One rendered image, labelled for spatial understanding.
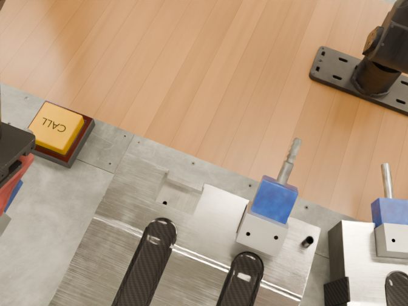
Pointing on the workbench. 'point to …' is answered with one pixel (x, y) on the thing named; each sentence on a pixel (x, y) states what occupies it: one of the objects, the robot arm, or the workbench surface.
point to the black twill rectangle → (337, 292)
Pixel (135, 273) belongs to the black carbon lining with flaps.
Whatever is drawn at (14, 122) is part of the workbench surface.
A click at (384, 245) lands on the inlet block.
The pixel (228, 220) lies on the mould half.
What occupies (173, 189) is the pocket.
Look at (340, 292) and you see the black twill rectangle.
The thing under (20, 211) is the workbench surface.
